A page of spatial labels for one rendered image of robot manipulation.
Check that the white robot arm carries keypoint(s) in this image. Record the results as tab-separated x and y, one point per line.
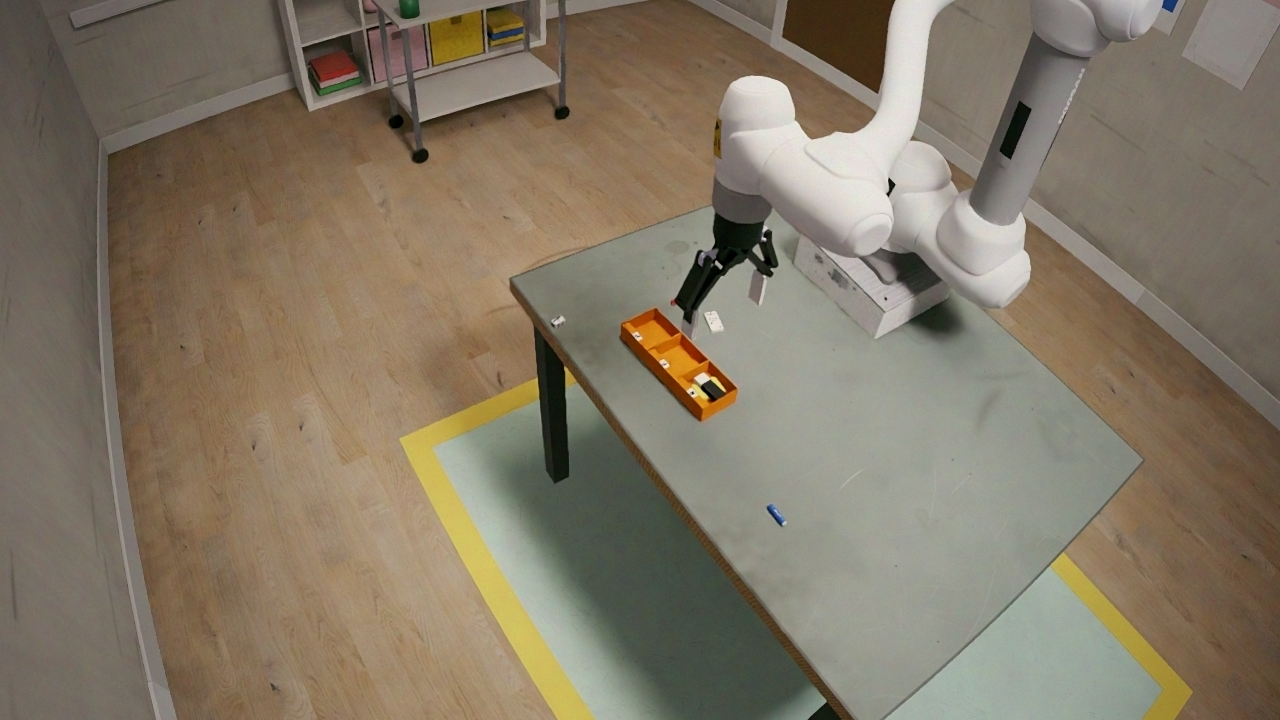
832	190

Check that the black and white eraser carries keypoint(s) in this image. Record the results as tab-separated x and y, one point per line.
711	389

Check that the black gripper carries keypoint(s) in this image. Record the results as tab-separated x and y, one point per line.
704	273

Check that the orange three-compartment tray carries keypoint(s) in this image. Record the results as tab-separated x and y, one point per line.
672	357

